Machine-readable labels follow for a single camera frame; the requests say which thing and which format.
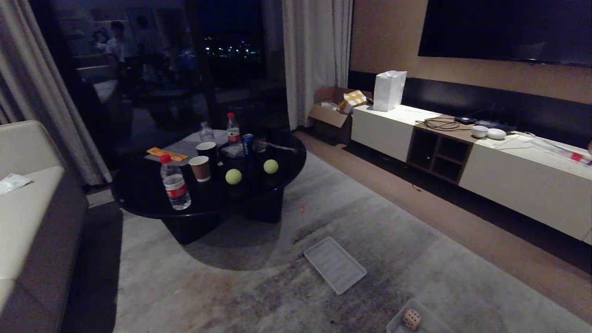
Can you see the beige wooden die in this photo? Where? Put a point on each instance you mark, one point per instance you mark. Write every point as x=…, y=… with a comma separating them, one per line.
x=411, y=319

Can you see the white bowl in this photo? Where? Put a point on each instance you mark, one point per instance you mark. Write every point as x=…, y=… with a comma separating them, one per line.
x=479, y=131

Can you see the grey paper sheet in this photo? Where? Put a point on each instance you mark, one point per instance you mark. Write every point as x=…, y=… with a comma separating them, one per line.
x=189, y=147

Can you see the black paper cup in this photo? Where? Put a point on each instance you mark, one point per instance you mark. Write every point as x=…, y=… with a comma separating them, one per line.
x=207, y=151

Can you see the beige sofa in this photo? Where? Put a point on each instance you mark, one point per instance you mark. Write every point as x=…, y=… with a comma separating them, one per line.
x=27, y=222

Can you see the clear plastic box lid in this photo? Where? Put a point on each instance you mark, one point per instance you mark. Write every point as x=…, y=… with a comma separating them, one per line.
x=335, y=265

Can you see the white round device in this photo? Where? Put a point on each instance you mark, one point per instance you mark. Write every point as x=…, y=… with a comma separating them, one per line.
x=496, y=133

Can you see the flat black device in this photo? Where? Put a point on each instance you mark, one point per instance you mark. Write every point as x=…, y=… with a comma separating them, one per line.
x=497, y=125

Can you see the grey area rug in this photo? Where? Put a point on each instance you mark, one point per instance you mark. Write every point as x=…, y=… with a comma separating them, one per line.
x=323, y=259

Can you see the brown paper cup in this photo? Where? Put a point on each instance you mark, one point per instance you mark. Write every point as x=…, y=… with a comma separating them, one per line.
x=200, y=168

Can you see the open cardboard box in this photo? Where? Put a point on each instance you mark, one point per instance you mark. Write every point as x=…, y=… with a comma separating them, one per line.
x=330, y=115

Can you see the clear plastic box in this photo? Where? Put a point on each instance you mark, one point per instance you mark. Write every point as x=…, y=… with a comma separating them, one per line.
x=428, y=323

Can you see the wall-mounted black television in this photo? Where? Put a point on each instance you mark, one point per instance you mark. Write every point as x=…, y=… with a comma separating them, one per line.
x=504, y=30

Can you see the beige curtain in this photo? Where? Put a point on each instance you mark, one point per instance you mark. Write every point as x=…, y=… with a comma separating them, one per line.
x=32, y=83
x=317, y=60

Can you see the crumpled clear plastic wrapper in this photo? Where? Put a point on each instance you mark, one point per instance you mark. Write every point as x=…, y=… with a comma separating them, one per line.
x=12, y=183

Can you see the round black coffee table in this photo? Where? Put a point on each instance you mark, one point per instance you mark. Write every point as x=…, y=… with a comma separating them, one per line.
x=212, y=199

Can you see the white paper bag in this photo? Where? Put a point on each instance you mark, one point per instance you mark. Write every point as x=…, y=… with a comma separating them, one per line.
x=389, y=91

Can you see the yellow checkered cloth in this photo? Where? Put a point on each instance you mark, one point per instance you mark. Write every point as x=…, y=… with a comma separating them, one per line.
x=352, y=101

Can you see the yellow-green tennis ball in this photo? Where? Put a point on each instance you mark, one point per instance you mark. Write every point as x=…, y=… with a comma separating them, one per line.
x=271, y=166
x=233, y=176

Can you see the long white media cabinet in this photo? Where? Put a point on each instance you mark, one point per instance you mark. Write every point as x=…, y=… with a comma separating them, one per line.
x=508, y=175

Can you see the orange yellow flat packet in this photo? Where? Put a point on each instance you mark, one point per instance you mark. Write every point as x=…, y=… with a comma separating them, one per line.
x=167, y=154

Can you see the small clear plastic bottle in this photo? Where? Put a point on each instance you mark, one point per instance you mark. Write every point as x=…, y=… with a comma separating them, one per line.
x=206, y=134

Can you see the blue drink can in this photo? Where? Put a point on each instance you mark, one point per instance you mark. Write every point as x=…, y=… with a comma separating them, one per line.
x=248, y=144

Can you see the clear water bottle red cap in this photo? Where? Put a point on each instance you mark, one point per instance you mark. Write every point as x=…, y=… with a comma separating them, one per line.
x=233, y=132
x=175, y=185

